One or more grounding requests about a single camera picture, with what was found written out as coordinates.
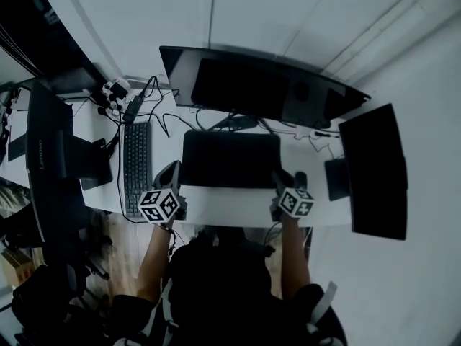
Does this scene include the black keyboard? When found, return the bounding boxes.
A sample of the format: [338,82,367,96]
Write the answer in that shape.
[123,120,154,218]

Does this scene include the flat black monitor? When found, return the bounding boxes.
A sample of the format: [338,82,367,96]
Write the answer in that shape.
[323,102,408,241]

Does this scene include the pink and black desk mat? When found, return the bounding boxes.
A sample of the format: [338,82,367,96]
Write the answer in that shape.
[179,130,282,190]

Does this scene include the black power adapter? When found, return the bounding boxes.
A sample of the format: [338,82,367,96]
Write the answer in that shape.
[122,95,146,124]

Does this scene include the white power strip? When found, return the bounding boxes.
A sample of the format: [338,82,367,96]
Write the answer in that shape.
[89,79,132,117]

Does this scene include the wide curved black monitor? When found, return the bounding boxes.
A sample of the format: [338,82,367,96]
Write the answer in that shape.
[159,45,372,132]

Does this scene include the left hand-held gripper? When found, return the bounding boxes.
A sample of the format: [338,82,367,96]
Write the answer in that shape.
[136,159,189,225]

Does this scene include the person's left forearm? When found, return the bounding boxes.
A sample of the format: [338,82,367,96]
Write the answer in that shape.
[136,221,176,304]

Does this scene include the black monitor with tall stand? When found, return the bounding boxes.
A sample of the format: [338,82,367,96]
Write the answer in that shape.
[25,79,115,244]

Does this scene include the person's right forearm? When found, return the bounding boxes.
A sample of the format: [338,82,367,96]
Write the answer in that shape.
[279,214,313,301]

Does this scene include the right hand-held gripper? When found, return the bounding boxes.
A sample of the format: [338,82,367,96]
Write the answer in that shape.
[269,170,315,223]

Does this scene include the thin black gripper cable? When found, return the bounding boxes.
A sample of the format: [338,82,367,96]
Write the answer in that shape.
[264,221,285,252]
[159,223,182,256]

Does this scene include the brown cardboard box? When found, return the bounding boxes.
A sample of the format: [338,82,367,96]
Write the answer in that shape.
[1,249,36,288]

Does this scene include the person's black clothing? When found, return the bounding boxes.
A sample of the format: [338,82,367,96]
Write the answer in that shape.
[109,227,349,346]

